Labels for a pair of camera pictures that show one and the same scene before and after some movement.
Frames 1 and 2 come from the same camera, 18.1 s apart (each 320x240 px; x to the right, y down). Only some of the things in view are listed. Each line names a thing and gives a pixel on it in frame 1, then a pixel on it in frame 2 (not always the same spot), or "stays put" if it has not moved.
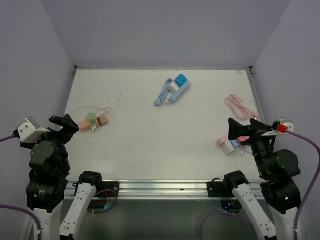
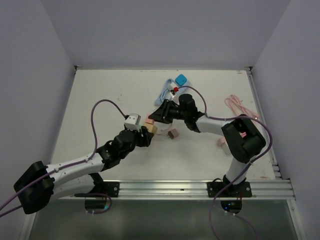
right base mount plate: [217, 189] stays put
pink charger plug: [83, 125] to [150, 121]
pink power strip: [221, 140] stays put
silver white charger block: [227, 147] stays put
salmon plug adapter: [285, 124] to [170, 93]
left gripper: [69, 127] to [145, 140]
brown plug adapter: [102, 120] to [173, 133]
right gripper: [236, 129] to [162, 114]
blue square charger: [181, 79] stays put
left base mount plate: [108, 189] stays put
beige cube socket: [92, 125] to [151, 128]
